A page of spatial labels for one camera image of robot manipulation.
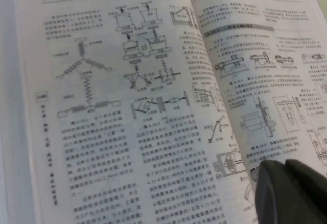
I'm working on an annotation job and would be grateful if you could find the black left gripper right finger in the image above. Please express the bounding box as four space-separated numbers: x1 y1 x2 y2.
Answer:
284 159 327 199

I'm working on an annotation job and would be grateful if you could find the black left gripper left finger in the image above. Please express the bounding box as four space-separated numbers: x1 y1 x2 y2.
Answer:
254 159 327 224

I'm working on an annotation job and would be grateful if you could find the technical diagram book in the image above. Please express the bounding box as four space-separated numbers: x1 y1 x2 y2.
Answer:
0 0 327 224

